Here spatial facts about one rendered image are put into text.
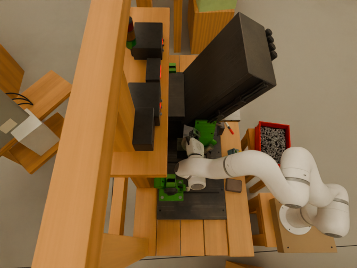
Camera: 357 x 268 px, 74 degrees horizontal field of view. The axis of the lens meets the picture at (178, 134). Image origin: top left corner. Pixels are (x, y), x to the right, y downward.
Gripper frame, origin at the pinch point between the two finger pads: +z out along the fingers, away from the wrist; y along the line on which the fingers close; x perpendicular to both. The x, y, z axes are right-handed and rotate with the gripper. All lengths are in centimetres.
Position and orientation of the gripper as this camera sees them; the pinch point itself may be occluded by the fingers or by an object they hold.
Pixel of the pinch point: (194, 135)
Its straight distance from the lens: 131.4
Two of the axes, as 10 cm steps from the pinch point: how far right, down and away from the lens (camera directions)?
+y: -7.0, -4.6, -5.5
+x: -7.1, 4.5, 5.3
